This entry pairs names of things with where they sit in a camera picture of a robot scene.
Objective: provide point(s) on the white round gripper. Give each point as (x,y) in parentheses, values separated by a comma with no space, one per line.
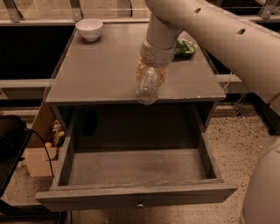
(155,55)

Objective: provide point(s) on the clear plastic water bottle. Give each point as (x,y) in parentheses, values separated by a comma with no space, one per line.
(147,90)

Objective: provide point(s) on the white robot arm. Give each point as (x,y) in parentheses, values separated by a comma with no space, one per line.
(249,50)

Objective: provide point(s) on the grey open top drawer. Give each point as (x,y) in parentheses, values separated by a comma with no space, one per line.
(118,178)

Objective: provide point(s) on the green snack bag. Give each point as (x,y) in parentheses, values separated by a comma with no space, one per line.
(185,48)

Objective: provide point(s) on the grey wooden cabinet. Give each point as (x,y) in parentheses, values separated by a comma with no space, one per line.
(98,81)

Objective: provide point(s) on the white ceramic bowl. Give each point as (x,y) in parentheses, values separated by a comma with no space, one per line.
(90,29)

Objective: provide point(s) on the toys in cardboard box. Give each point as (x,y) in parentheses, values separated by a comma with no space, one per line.
(57,136)

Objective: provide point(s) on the cardboard box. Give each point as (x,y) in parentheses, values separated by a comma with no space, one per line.
(41,161)

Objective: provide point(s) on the black chair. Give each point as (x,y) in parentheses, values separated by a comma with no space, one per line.
(14,137)

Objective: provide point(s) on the metal frame rail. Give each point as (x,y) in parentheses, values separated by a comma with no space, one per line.
(231,84)

